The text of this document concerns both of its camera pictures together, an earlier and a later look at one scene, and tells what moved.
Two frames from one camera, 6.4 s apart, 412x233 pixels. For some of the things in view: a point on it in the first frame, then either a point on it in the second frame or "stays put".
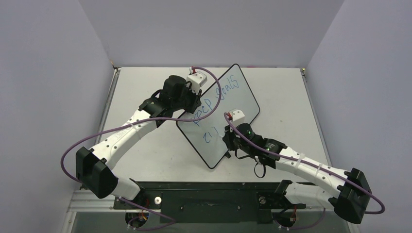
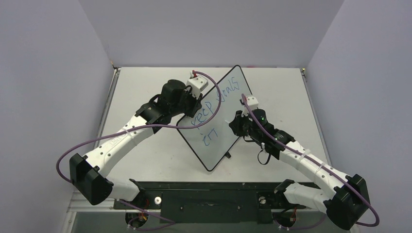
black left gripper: x=196 y=99 stays put
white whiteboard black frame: x=206 y=135 stays put
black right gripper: x=228 y=140 to x=238 y=122
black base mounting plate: x=208 y=202 stays put
